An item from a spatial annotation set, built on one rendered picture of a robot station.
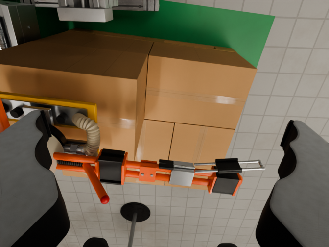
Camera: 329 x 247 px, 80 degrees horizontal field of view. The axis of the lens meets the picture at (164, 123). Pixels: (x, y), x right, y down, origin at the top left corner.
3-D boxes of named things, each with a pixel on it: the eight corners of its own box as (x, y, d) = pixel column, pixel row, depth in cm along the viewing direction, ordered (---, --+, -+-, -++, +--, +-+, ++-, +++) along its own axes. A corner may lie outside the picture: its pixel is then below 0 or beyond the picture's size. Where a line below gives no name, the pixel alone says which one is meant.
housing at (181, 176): (168, 174, 66) (168, 185, 62) (171, 159, 62) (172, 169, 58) (189, 176, 66) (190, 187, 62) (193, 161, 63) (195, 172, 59)
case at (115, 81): (48, 108, 124) (2, 149, 90) (33, 40, 103) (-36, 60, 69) (144, 118, 126) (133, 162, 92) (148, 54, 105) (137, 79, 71)
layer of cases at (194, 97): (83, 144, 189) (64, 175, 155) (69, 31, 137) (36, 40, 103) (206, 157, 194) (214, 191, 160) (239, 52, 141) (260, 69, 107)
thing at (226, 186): (205, 181, 67) (208, 193, 62) (211, 165, 63) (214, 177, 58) (230, 184, 67) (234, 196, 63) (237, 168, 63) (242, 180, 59)
